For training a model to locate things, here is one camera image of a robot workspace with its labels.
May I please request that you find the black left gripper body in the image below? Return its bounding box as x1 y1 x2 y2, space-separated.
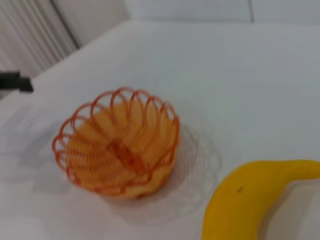
0 71 21 90

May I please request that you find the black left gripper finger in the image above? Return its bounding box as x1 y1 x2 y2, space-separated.
18 77 34 93

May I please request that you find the orange wire basket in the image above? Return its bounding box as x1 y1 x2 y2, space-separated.
51 86 181 201

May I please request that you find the yellow banana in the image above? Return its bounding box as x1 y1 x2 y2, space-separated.
201 159 320 240

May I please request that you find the white pleated curtain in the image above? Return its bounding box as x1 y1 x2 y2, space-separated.
0 0 79 78

